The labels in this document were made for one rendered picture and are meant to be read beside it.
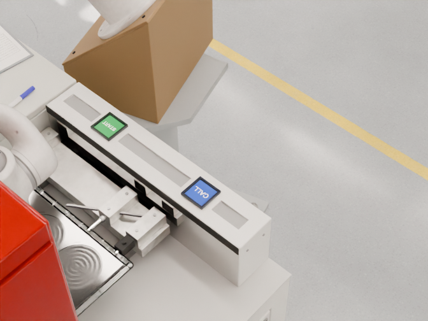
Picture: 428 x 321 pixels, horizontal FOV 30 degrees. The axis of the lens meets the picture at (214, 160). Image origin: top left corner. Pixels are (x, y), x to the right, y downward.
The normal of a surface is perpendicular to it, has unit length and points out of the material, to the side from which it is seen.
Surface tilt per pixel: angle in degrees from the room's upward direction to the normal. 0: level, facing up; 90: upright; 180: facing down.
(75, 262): 0
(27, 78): 0
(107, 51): 90
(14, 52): 0
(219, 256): 90
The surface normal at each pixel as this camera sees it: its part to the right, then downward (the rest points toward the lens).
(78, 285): -0.01, -0.63
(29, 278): 0.74, 0.51
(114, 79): -0.40, 0.71
